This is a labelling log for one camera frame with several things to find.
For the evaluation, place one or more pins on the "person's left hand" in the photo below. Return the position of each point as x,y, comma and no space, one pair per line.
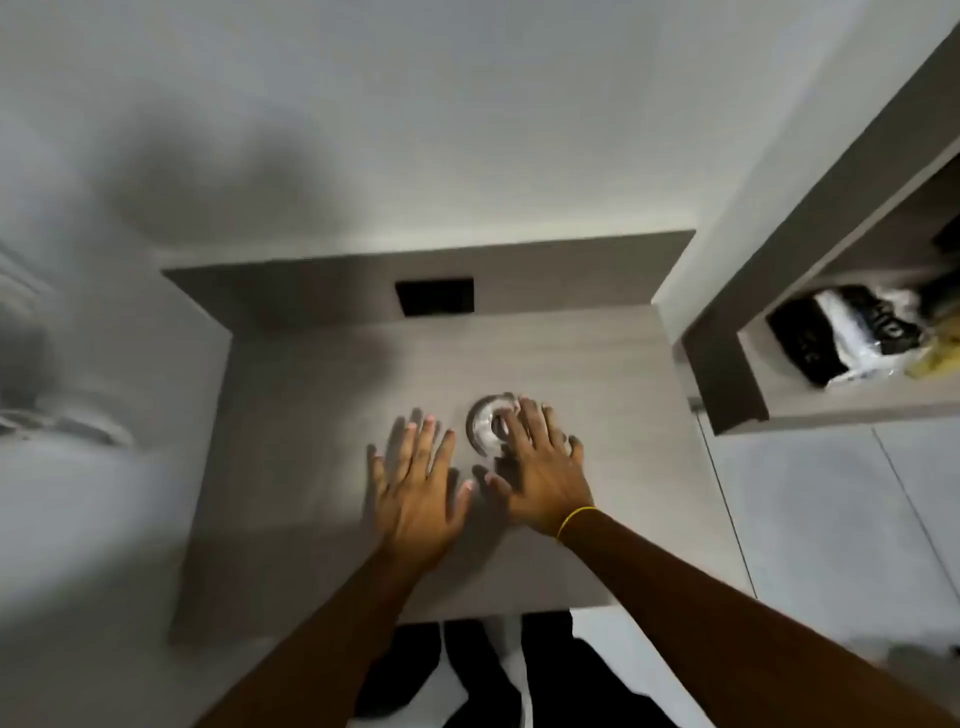
416,517

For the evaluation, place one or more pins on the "person's right hand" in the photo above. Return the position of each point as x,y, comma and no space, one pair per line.
547,487

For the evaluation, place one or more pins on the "person's right little finger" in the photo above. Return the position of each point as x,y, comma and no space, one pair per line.
575,454

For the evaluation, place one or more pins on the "person's right thumb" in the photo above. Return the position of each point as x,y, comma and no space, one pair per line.
499,489

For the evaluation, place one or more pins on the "person's left middle finger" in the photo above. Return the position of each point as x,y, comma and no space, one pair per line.
425,446

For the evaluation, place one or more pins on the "person's left thumb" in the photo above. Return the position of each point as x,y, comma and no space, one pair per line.
463,501

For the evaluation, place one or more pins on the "person's right middle finger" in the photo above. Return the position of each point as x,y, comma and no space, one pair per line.
531,424

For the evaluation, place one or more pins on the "person's left little finger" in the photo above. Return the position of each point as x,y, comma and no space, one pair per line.
377,471

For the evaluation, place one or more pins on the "person's right forearm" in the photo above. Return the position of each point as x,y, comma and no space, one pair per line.
720,637

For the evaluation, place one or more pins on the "person's left forearm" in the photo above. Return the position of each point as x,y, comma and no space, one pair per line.
337,645

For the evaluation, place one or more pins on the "yellow wrist band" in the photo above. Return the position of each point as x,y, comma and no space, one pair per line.
576,516

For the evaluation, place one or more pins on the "grey wooden desk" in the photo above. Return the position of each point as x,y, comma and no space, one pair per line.
300,420

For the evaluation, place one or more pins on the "black trousers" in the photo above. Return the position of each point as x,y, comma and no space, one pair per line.
555,675

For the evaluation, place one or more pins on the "grey wooden shelf unit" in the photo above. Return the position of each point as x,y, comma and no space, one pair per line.
757,330

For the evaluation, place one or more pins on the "black and white plastic bag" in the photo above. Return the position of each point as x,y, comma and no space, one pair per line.
844,334

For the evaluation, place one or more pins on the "yellow packet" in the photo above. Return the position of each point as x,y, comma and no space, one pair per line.
937,352

